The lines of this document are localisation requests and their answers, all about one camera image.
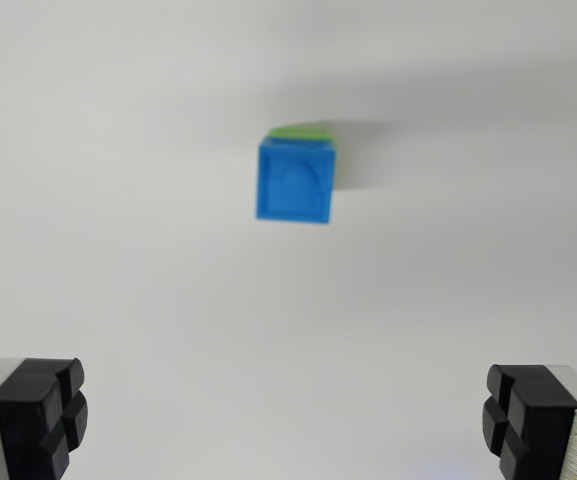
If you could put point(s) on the blue cube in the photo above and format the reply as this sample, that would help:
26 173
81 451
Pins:
293 185

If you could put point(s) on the green cube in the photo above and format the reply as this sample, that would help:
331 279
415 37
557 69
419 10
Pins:
298 131

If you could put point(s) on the black-tipped silver gripper left finger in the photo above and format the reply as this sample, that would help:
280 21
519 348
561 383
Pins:
23 420

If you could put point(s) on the black-tipped silver gripper right finger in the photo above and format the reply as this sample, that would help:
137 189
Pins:
538 425

